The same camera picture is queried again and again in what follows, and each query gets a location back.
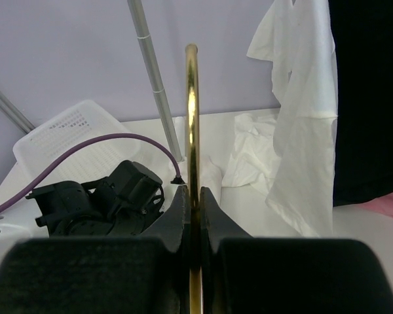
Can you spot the white plastic perforated basket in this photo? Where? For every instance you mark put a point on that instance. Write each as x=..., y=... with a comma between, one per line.
x=85, y=120

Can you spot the black hanging t shirt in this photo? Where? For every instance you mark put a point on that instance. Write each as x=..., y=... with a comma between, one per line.
x=363, y=35

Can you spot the pink hanging t shirt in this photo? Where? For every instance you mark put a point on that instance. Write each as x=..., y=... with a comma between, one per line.
x=382, y=205

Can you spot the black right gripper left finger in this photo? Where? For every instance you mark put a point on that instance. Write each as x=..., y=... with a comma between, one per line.
x=144, y=273

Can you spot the metal clothes rack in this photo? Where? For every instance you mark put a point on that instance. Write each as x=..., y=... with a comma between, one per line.
x=151, y=64

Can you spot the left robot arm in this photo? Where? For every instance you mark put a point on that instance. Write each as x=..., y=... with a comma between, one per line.
x=19, y=223

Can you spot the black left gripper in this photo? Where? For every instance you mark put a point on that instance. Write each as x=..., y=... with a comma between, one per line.
x=127, y=201

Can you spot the white hanging t shirt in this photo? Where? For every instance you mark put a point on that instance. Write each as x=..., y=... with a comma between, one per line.
x=296, y=37

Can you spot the yellow hanger with metal hook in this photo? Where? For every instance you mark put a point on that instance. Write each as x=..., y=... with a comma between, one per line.
x=193, y=171

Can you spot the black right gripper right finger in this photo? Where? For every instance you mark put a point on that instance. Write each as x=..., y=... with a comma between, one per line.
x=245, y=274

